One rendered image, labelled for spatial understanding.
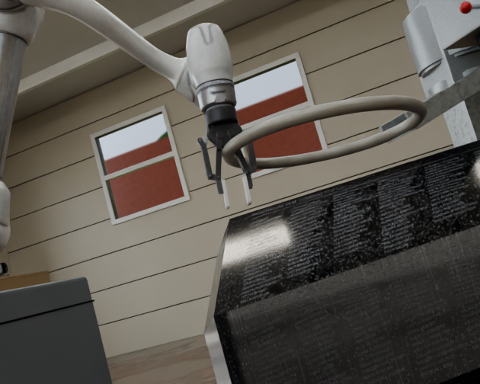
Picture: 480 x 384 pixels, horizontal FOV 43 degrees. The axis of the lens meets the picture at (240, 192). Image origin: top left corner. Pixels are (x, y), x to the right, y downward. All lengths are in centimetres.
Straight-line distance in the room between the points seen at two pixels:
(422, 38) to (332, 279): 138
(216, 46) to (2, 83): 56
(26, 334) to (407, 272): 84
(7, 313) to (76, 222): 849
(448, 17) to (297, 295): 92
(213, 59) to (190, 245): 738
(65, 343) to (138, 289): 786
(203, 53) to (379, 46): 687
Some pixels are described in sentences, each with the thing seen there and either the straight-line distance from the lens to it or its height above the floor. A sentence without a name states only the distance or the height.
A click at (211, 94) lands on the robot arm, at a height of 112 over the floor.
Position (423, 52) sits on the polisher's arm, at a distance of 262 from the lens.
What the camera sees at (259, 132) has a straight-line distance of 127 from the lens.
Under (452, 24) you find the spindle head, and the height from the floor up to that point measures 122.
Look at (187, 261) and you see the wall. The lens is 878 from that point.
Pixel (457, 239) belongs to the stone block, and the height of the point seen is 65.
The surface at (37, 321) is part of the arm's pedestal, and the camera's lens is 130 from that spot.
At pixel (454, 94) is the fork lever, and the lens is 166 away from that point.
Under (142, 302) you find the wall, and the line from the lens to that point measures 919.
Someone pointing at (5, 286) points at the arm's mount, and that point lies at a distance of 135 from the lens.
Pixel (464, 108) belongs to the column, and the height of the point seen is 109.
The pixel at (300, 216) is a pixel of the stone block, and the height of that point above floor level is 81.
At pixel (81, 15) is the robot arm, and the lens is 155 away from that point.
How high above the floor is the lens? 71
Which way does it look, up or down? 7 degrees up
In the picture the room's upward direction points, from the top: 16 degrees counter-clockwise
